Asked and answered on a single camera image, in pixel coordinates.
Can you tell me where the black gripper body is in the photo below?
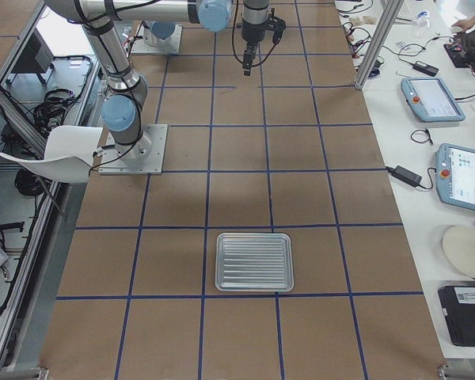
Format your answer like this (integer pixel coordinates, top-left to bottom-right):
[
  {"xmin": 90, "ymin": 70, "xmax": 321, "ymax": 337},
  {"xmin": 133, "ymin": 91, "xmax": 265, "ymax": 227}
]
[{"xmin": 242, "ymin": 40, "xmax": 259, "ymax": 75}]

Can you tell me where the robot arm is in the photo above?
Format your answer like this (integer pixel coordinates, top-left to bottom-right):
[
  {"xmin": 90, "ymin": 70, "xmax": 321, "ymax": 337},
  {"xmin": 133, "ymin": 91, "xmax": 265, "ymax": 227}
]
[
  {"xmin": 45, "ymin": 1, "xmax": 232, "ymax": 101},
  {"xmin": 141, "ymin": 1, "xmax": 285, "ymax": 76}
]

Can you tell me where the ribbed metal tray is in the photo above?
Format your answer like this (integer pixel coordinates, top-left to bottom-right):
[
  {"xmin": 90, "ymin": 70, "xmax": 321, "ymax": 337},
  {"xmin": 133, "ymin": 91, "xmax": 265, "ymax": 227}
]
[{"xmin": 215, "ymin": 233, "xmax": 295, "ymax": 292}]

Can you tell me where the far black power adapter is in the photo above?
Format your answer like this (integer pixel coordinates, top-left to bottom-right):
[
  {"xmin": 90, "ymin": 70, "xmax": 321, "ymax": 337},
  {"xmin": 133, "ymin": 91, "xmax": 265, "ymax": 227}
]
[{"xmin": 412, "ymin": 61, "xmax": 439, "ymax": 77}]

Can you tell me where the black power adapter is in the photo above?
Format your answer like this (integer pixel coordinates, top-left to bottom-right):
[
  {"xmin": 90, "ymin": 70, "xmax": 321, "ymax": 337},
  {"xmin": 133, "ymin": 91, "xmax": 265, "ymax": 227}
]
[
  {"xmin": 412, "ymin": 61, "xmax": 439, "ymax": 77},
  {"xmin": 386, "ymin": 165, "xmax": 422, "ymax": 188}
]

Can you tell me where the clear plastic bottle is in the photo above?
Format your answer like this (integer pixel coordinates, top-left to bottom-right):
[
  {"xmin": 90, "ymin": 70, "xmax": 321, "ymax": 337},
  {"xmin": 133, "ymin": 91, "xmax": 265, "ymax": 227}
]
[{"xmin": 415, "ymin": 10, "xmax": 431, "ymax": 37}]

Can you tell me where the far blue teach pendant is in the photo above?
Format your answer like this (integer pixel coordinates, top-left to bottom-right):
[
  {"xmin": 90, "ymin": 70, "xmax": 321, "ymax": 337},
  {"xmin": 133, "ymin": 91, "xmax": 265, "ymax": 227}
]
[{"xmin": 401, "ymin": 77, "xmax": 466, "ymax": 123}]

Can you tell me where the blue teach pendant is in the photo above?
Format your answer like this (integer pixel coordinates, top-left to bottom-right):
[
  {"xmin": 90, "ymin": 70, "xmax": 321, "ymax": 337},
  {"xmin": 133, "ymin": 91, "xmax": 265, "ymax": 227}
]
[
  {"xmin": 435, "ymin": 143, "xmax": 475, "ymax": 211},
  {"xmin": 401, "ymin": 77, "xmax": 466, "ymax": 123}
]

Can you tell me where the near black power adapter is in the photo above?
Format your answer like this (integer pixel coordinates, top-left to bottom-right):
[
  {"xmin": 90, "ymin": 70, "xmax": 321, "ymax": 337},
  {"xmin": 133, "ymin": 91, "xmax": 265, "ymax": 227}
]
[{"xmin": 386, "ymin": 165, "xmax": 422, "ymax": 188}]

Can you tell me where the white plastic chair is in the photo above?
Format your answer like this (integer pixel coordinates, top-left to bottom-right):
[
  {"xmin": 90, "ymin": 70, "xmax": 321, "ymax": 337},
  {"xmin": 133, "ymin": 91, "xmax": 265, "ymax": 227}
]
[{"xmin": 0, "ymin": 125, "xmax": 103, "ymax": 184}]

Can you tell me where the near blue teach pendant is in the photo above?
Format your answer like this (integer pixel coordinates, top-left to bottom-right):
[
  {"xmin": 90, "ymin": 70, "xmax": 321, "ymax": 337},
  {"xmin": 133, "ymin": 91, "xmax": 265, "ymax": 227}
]
[{"xmin": 435, "ymin": 143, "xmax": 475, "ymax": 211}]

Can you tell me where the beige round plate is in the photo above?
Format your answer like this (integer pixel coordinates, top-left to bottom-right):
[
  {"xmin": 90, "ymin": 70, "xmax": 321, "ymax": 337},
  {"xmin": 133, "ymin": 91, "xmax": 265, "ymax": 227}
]
[{"xmin": 442, "ymin": 226, "xmax": 475, "ymax": 279}]

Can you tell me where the black laptop with label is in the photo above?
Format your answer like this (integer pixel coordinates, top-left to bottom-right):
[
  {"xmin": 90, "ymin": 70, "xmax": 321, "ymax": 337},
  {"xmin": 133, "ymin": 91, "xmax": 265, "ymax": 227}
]
[{"xmin": 438, "ymin": 286, "xmax": 475, "ymax": 348}]

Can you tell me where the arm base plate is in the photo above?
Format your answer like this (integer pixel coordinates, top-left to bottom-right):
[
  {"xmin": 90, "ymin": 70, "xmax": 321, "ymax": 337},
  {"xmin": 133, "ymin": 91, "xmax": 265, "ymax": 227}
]
[
  {"xmin": 130, "ymin": 23, "xmax": 182, "ymax": 55},
  {"xmin": 97, "ymin": 124, "xmax": 168, "ymax": 175}
]

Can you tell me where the aluminium frame post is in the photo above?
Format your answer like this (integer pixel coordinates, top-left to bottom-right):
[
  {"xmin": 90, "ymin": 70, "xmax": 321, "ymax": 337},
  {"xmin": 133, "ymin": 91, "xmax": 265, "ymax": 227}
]
[{"xmin": 355, "ymin": 1, "xmax": 403, "ymax": 89}]

